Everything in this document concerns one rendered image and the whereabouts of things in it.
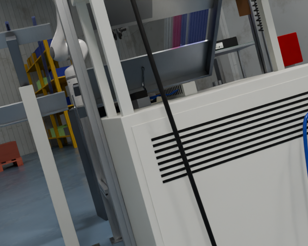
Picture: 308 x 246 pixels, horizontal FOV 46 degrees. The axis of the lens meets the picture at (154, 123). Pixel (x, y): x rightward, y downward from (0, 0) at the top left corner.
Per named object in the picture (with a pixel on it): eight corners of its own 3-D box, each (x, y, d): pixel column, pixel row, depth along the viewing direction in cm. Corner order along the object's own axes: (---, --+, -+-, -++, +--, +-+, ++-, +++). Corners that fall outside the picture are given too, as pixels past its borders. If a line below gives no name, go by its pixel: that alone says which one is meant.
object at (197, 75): (89, 108, 179) (85, 99, 184) (208, 76, 196) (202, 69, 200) (89, 106, 178) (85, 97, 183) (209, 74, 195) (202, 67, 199)
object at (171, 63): (87, 103, 180) (86, 99, 182) (206, 71, 196) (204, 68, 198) (81, 72, 166) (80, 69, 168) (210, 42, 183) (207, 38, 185)
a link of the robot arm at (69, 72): (63, 81, 227) (53, 44, 225) (89, 76, 237) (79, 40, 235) (70, 78, 217) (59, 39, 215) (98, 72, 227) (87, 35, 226)
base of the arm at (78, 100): (66, 112, 231) (58, 84, 230) (94, 104, 239) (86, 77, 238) (73, 109, 214) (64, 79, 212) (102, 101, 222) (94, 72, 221)
